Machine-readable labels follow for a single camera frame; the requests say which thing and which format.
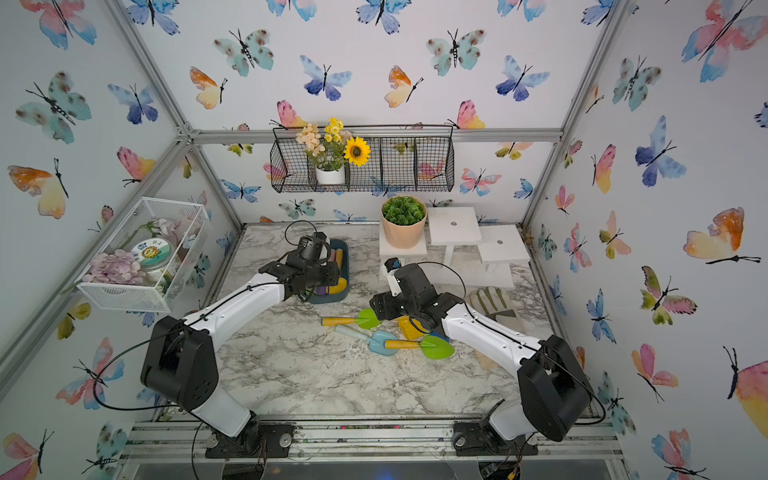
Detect yellow shovel orange handle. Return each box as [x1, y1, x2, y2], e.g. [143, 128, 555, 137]
[328, 248, 349, 295]

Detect green shovel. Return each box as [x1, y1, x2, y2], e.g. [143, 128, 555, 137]
[321, 308, 381, 330]
[384, 335, 455, 360]

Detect light blue shovel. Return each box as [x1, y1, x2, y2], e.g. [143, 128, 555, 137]
[334, 325, 397, 356]

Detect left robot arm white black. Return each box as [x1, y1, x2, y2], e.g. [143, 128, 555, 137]
[140, 231, 341, 443]

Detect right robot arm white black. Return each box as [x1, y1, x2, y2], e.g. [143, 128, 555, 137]
[370, 258, 594, 442]

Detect dark teal storage box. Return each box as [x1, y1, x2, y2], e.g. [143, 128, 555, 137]
[309, 239, 350, 304]

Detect white tiered stand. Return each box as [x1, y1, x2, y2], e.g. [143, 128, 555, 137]
[379, 207, 530, 288]

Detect terracotta pot green plant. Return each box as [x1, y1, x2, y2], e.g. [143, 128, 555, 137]
[381, 195, 427, 249]

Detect white pot with flowers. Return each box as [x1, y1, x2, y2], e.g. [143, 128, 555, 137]
[296, 118, 372, 186]

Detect round green tin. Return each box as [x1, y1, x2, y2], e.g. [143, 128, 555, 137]
[131, 237, 172, 270]

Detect pink artificial flowers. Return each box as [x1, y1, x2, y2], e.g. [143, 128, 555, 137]
[82, 249, 145, 286]

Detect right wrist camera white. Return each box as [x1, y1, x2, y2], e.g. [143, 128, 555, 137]
[382, 257, 402, 297]

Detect black wire wall basket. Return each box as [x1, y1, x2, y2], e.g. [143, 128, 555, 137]
[269, 124, 456, 194]

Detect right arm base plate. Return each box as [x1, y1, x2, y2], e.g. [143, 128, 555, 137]
[451, 420, 539, 457]

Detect white wire basket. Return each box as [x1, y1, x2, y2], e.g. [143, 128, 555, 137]
[75, 197, 211, 313]

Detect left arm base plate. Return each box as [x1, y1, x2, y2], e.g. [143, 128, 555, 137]
[205, 422, 295, 460]

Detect aluminium front rail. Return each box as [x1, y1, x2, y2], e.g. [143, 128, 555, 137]
[121, 417, 624, 464]

